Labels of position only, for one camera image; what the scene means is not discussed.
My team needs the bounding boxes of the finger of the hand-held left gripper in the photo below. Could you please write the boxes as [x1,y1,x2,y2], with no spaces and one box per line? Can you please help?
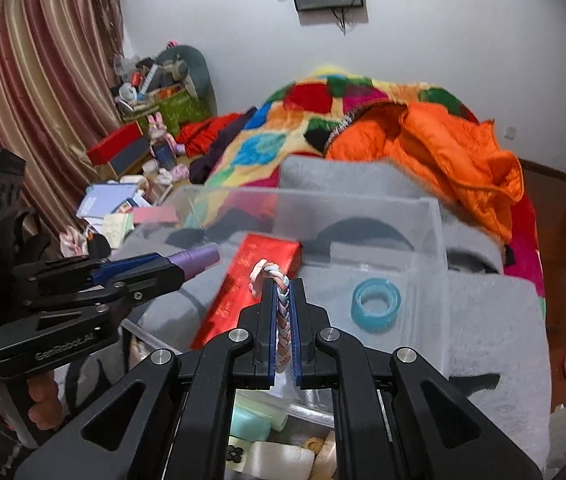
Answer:
[12,252,186,293]
[23,272,187,318]

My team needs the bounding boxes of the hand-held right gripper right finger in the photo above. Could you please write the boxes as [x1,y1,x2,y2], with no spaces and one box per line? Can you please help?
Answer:
[288,278,546,480]

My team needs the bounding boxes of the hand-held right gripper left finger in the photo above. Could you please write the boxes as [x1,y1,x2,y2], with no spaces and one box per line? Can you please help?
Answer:
[13,278,278,480]

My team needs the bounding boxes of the pastel braided bracelet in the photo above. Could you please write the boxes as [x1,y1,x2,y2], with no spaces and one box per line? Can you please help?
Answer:
[248,259,294,376]

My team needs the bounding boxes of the purple tube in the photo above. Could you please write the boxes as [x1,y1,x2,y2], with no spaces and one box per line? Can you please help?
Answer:
[168,242,221,281]

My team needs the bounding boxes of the clear plastic storage box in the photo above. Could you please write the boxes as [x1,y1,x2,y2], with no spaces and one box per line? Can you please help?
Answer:
[122,185,451,378]

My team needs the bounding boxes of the person's left hand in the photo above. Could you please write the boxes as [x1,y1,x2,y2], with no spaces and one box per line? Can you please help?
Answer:
[26,371,64,433]

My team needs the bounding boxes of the pale yellow paper pack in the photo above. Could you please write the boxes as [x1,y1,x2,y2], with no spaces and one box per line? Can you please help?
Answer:
[103,214,131,248]

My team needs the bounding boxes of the pink flat box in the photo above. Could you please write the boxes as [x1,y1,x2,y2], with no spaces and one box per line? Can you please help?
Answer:
[133,206,180,224]

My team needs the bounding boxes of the pink cloth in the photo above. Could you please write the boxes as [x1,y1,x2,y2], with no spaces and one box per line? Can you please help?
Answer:
[60,227,89,256]

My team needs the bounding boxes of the mint green case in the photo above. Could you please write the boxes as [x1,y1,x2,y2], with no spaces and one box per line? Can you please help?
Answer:
[229,400,273,443]

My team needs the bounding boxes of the red foil box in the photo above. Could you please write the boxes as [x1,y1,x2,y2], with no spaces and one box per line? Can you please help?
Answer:
[190,234,304,351]

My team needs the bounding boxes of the blue notebook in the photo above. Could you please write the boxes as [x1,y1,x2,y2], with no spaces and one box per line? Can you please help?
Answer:
[77,183,136,218]

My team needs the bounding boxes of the blue tape roll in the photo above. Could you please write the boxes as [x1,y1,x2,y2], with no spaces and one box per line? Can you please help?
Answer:
[350,279,404,333]

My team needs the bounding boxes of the blue bottle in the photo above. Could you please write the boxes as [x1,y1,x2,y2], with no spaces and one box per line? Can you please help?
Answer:
[152,137,176,167]

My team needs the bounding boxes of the red and grey box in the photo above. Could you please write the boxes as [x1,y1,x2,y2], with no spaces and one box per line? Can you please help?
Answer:
[86,124,150,178]

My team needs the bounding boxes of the dark purple garment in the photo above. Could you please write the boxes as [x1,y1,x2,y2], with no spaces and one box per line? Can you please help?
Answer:
[189,107,259,183]

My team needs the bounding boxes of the pink bunny toy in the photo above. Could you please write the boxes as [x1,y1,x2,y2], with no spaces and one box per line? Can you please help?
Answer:
[146,112,166,141]

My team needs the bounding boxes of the red garment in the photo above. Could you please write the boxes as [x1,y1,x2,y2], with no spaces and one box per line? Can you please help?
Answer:
[178,112,244,156]

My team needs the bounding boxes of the striped satin curtain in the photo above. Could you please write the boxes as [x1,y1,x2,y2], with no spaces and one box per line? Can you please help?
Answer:
[0,0,129,261]

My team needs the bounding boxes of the green cardboard box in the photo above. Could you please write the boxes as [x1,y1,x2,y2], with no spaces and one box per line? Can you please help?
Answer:
[122,95,211,136]

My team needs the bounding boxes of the colourful patchwork blanket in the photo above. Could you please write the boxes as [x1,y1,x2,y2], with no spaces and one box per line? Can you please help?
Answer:
[183,65,546,301]

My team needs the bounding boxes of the grey fleece blanket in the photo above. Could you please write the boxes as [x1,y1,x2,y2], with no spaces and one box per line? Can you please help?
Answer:
[113,155,554,480]

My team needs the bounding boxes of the grey rounded chair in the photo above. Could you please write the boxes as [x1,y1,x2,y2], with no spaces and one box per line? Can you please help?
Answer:
[155,45,216,111]

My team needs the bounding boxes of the orange puffer jacket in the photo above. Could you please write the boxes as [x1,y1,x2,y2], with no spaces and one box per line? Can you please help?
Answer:
[324,101,524,246]

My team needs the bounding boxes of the black monitor cable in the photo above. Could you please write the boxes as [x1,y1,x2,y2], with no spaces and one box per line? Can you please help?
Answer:
[330,7,356,36]

